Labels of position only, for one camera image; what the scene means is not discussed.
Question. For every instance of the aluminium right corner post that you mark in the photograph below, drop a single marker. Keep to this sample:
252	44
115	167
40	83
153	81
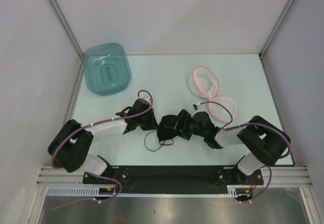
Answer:
279	22

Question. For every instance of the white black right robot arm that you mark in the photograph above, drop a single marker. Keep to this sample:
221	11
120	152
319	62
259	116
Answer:
266	143

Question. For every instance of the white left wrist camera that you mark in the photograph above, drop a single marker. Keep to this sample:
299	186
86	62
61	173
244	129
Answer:
147	98

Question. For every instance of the teal plastic tub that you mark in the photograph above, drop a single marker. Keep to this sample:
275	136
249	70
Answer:
106	69

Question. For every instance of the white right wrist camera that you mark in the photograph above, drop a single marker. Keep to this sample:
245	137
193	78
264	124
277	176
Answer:
196	109

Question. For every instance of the aluminium left corner post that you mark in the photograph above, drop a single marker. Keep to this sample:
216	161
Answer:
65	25

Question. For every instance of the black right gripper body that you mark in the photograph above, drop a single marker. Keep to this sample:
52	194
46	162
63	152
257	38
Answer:
195	131

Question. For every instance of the black bra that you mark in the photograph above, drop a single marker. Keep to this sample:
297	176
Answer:
165	136

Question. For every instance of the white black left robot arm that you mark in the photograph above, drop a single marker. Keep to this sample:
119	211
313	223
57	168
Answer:
70	148

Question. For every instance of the pink mesh laundry bag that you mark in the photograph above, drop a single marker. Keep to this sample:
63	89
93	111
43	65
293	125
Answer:
204	83

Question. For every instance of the aluminium front frame rail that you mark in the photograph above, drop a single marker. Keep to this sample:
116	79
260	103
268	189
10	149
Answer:
277	176

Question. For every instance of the aluminium corner post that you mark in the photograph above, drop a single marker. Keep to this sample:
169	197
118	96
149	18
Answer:
279	22
65	25

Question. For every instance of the white slotted cable duct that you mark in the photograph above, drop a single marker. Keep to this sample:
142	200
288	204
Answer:
100	191

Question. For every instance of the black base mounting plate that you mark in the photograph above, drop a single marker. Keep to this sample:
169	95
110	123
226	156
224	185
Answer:
181	178

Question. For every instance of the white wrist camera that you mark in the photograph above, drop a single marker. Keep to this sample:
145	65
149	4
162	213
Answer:
196	109
147	98

